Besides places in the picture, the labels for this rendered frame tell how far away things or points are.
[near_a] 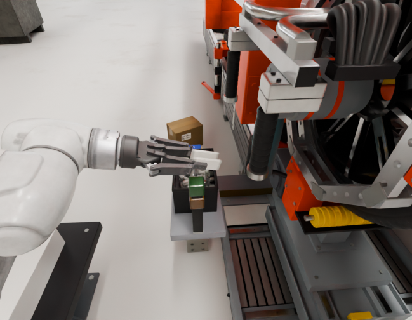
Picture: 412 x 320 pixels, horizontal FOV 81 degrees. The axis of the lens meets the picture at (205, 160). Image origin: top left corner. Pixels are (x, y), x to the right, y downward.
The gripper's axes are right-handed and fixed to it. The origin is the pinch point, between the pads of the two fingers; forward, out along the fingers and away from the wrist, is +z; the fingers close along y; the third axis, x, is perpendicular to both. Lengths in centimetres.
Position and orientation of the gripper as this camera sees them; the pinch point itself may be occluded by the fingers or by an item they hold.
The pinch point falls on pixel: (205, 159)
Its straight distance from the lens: 60.2
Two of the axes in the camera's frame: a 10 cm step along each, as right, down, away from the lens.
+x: -2.6, 7.7, 5.9
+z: 9.5, 1.0, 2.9
